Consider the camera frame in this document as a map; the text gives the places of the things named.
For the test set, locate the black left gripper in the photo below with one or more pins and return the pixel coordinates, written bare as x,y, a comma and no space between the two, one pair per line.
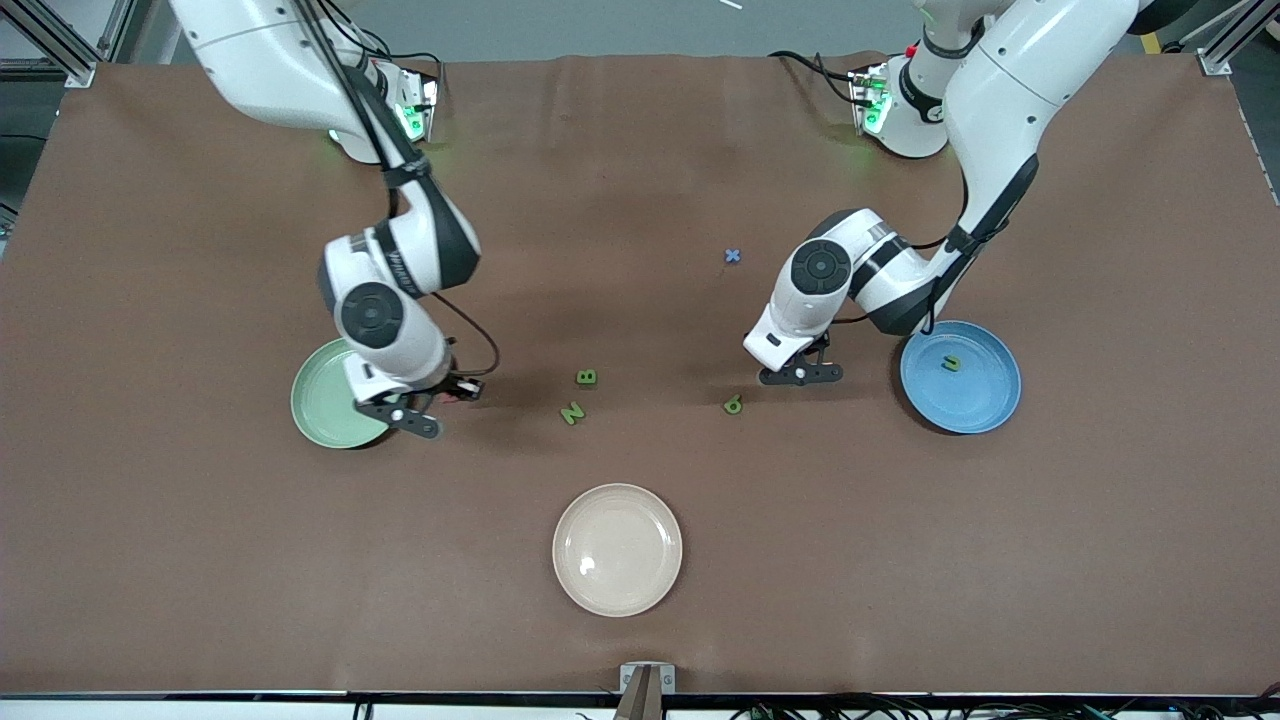
824,342

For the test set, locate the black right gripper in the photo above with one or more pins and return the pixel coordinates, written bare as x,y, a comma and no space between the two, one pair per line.
447,384

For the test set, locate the base box with green light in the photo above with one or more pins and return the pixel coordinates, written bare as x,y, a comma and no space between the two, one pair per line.
868,100
415,110

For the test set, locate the aluminium frame profile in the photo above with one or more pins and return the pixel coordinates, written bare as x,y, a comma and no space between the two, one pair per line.
60,50
1214,60
118,30

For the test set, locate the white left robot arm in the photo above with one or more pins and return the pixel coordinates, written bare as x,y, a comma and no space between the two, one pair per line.
1010,80

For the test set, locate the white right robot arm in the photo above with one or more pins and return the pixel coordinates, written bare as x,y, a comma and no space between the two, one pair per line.
260,70

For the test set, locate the brown table mat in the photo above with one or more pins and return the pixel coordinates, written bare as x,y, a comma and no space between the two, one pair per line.
200,600

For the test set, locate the grey metal bracket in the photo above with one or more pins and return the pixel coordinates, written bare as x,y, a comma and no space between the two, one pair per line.
628,678

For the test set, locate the green letter N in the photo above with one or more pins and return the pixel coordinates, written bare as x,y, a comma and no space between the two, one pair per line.
572,414

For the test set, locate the cream plate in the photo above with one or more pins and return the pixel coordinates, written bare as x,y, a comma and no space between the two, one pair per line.
617,550

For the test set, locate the green plate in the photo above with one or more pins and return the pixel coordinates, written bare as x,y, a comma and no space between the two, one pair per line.
320,400

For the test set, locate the blue plate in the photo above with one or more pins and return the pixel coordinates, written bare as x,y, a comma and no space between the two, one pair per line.
970,400

